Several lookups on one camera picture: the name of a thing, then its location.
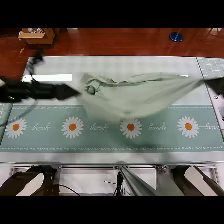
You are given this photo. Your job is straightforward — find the pale green shirt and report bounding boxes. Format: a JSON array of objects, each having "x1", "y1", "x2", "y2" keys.
[{"x1": 77, "y1": 72, "x2": 205, "y2": 123}]

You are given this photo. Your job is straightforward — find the blue round floor stand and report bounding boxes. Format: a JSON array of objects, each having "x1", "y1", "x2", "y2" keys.
[{"x1": 168, "y1": 29, "x2": 185, "y2": 43}]

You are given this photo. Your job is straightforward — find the brown wooden furniture piece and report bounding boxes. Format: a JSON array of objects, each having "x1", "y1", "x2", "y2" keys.
[{"x1": 17, "y1": 28, "x2": 56, "y2": 46}]

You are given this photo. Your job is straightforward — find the silver frame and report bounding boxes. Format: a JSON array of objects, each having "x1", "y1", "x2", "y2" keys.
[{"x1": 0, "y1": 161, "x2": 224, "y2": 197}]

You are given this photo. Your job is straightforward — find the black cable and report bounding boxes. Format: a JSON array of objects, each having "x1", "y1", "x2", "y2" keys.
[{"x1": 57, "y1": 182, "x2": 82, "y2": 197}]

